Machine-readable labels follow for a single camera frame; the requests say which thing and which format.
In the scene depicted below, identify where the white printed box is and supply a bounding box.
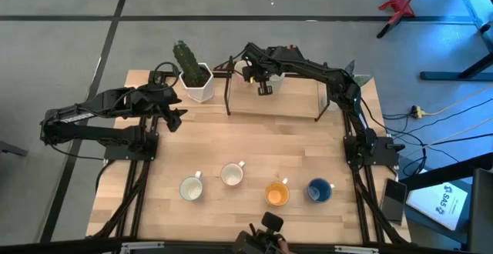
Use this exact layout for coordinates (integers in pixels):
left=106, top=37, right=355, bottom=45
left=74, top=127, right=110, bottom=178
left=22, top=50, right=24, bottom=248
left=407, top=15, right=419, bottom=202
left=406, top=180, right=469, bottom=231

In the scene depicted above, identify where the yellow cable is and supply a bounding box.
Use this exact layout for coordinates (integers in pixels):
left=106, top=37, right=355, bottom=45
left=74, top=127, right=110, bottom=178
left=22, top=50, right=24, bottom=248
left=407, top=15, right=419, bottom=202
left=422, top=85, right=493, bottom=116

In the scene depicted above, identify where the red and black floor stand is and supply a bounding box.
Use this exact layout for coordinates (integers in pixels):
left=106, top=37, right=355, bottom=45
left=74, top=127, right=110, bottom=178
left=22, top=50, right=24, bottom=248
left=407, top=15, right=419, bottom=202
left=376, top=0, right=429, bottom=39

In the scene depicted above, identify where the orange coffee mug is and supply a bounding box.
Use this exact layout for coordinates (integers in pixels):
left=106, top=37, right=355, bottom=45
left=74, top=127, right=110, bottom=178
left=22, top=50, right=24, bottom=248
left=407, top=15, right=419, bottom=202
left=264, top=177, right=290, bottom=207

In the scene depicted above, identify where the black smartphone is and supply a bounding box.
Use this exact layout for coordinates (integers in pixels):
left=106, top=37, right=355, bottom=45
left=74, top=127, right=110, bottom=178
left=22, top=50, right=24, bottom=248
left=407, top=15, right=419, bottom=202
left=379, top=178, right=408, bottom=224

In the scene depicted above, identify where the white hexagonal plant pot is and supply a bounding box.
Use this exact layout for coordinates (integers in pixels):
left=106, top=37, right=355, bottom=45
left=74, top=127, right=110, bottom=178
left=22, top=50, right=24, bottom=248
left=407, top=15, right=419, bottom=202
left=178, top=62, right=215, bottom=104

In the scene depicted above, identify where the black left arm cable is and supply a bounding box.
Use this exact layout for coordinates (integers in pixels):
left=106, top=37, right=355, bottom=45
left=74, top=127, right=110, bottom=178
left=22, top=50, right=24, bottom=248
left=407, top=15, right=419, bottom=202
left=151, top=61, right=181, bottom=89

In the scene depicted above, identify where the blue coffee mug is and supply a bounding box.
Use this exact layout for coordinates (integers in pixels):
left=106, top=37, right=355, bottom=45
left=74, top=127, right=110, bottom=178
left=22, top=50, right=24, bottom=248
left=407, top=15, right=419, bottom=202
left=307, top=177, right=334, bottom=204

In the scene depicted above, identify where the black floor cable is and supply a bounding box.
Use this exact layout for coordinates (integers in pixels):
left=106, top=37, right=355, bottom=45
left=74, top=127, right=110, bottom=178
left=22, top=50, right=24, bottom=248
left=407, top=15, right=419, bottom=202
left=381, top=99, right=493, bottom=131

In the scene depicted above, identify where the metal desk frame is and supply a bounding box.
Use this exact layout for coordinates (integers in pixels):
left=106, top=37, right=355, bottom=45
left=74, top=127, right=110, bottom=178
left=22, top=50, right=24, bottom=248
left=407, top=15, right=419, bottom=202
left=419, top=0, right=493, bottom=82

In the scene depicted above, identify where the black front crossbar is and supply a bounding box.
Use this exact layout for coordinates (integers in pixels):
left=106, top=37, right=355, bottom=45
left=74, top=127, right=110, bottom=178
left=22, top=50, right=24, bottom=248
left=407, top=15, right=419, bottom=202
left=0, top=237, right=493, bottom=254

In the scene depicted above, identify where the silver metal bracket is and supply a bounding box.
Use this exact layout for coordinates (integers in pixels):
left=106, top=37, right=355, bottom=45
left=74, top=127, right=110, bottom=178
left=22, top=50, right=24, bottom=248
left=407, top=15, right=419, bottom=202
left=119, top=241, right=166, bottom=254
left=334, top=245, right=381, bottom=254

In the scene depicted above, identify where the black camera rig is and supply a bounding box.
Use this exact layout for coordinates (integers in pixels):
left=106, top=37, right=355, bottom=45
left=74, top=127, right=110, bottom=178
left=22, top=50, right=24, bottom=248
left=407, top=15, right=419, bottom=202
left=233, top=211, right=289, bottom=254

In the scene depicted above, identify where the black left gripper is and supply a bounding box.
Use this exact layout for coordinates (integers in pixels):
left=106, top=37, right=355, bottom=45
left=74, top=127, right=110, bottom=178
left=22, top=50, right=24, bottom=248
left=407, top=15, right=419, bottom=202
left=151, top=85, right=189, bottom=133

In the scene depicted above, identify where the green cactus plant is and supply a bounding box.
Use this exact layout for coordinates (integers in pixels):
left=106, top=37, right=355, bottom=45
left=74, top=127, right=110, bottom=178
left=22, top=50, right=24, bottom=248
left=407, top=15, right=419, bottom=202
left=172, top=40, right=211, bottom=88

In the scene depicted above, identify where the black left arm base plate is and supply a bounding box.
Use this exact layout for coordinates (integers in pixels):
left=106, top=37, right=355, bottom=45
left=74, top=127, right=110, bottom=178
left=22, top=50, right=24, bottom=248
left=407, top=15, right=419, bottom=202
left=103, top=130, right=159, bottom=162

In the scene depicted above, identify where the dark metal leg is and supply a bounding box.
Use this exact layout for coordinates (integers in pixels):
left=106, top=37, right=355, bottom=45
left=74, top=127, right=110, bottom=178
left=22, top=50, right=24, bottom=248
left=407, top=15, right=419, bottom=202
left=0, top=141, right=29, bottom=158

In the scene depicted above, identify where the green snake plant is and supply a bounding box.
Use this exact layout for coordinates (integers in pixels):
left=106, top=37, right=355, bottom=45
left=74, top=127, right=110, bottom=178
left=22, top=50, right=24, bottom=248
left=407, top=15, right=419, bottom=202
left=344, top=59, right=374, bottom=89

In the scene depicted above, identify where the black aluminium table frame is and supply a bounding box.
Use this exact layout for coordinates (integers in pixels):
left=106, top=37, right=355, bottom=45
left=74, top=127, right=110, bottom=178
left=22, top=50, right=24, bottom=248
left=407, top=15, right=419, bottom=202
left=86, top=69, right=411, bottom=246

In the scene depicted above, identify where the wooden shelf with black frame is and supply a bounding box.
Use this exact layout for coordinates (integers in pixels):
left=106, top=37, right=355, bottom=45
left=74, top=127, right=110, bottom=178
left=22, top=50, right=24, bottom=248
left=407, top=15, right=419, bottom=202
left=224, top=55, right=333, bottom=122

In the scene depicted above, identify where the black desk beam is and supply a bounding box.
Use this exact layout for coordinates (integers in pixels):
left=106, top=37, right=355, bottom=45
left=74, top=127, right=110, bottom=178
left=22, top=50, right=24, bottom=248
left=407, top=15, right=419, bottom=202
left=400, top=152, right=493, bottom=192

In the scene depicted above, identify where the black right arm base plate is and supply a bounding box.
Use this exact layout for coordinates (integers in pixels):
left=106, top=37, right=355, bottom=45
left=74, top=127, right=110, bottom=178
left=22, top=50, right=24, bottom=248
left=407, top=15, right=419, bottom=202
left=342, top=134, right=406, bottom=167

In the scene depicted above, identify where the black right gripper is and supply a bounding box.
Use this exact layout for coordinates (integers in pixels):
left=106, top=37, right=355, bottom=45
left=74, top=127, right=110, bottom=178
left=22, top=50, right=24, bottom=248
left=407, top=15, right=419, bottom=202
left=241, top=42, right=277, bottom=97

